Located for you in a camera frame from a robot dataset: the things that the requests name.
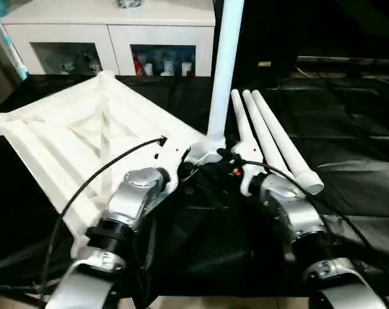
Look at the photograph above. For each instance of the white plastic table top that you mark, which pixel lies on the white plastic table top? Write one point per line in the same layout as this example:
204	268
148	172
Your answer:
85	128

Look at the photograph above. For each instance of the black mat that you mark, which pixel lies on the black mat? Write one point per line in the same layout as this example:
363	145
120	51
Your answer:
213	241

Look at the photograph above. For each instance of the red bottle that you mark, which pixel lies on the red bottle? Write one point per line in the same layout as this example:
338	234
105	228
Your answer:
137	66

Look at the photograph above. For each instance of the dark metal bar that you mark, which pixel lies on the dark metal bar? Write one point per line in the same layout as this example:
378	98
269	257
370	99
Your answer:
348	60

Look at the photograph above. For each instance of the white sideboard cabinet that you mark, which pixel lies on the white sideboard cabinet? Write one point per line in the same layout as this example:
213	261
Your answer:
85	29

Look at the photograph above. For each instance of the dark ornament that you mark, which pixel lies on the dark ornament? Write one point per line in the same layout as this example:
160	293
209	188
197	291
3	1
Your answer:
129	3

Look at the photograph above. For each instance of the grey brown curtain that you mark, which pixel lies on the grey brown curtain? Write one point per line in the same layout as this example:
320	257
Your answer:
1	71

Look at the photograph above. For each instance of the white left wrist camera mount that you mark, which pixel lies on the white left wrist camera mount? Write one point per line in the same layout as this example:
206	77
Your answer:
171	161

